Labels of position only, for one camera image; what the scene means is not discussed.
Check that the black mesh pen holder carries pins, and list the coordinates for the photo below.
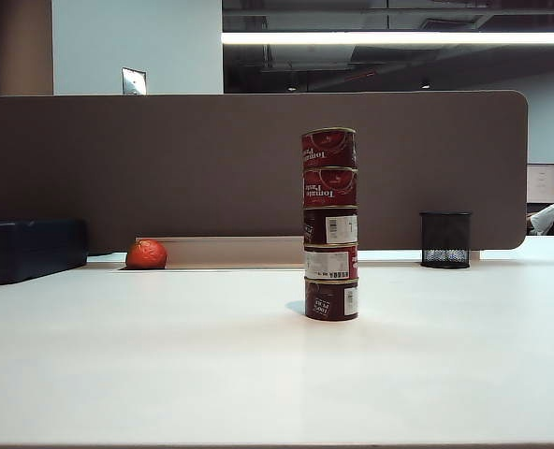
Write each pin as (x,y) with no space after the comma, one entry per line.
(445,238)

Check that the tomato can white label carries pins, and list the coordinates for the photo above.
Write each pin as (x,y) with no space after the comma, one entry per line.
(328,262)

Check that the silver wall sign plate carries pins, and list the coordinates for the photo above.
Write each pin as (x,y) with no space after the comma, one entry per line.
(134,81)

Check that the beige pillar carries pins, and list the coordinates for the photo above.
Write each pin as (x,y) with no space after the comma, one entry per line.
(24,47)

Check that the red tomato paste can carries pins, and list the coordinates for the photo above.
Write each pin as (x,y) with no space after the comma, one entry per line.
(329,149)
(329,187)

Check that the computer monitor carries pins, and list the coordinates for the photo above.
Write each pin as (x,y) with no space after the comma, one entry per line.
(543,183)

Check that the dark tomato can barcode label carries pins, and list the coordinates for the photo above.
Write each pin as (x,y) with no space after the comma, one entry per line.
(321,227)

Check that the dark tomato can pure print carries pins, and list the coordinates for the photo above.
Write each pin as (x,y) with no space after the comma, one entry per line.
(326,301)

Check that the person in white shirt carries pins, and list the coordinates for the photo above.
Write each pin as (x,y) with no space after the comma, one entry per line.
(546,220)

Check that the orange fruit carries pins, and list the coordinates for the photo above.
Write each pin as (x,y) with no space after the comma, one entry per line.
(146,254)

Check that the dark blue case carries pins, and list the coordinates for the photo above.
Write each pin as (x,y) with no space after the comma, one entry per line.
(29,250)

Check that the ceiling light strip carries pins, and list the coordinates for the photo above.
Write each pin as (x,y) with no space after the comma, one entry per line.
(398,38)

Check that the brown desk partition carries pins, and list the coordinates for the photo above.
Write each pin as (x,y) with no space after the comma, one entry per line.
(188,163)

